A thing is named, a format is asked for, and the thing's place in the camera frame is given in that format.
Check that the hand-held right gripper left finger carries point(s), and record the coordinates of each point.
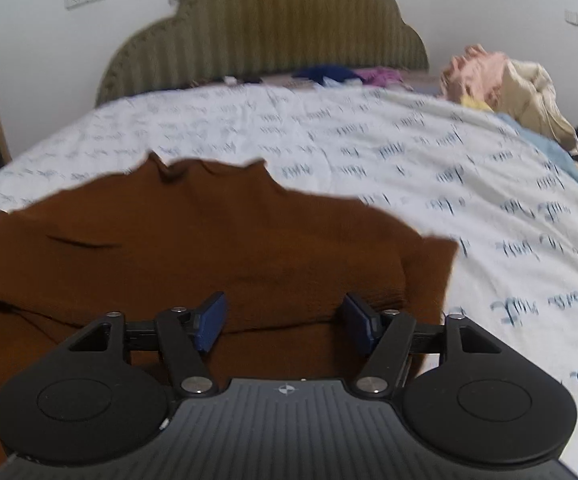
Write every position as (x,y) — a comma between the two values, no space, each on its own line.
(211,322)

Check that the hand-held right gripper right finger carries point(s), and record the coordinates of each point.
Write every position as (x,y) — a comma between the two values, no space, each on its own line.
(359,322)

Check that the brown knit garment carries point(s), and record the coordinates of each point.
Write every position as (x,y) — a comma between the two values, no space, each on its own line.
(209,245)

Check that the pink clothes pile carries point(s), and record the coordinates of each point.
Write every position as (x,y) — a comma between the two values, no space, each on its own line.
(474,72)

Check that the white script-printed blanket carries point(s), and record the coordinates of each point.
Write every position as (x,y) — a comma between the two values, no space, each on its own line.
(369,160)

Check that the purple cloth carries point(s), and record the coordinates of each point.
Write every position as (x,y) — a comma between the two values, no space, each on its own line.
(381,76)

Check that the yellow cloth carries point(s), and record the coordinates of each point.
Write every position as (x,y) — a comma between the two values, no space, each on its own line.
(476,104)

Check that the dark blue cloth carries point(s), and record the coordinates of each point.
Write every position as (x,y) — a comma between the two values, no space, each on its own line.
(326,73)

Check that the cream padded garment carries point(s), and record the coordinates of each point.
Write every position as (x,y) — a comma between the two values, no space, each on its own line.
(534,95)

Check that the olive ribbed headboard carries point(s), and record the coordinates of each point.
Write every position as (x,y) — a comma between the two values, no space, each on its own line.
(269,35)

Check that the white wall switch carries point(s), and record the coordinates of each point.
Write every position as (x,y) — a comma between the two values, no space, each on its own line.
(576,19)

